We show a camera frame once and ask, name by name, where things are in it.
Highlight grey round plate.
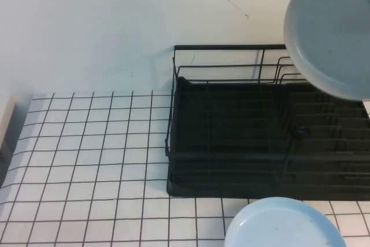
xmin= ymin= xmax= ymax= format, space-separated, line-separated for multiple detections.
xmin=283 ymin=0 xmax=370 ymax=101

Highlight light blue round plate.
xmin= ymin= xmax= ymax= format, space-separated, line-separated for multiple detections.
xmin=224 ymin=197 xmax=347 ymax=247

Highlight white grid pattern tablecloth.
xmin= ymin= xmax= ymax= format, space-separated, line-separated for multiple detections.
xmin=0 ymin=90 xmax=370 ymax=247

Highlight beige box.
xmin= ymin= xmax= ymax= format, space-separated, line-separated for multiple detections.
xmin=0 ymin=90 xmax=19 ymax=152

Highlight black wire dish rack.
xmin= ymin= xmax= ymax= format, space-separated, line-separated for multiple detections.
xmin=164 ymin=44 xmax=370 ymax=200

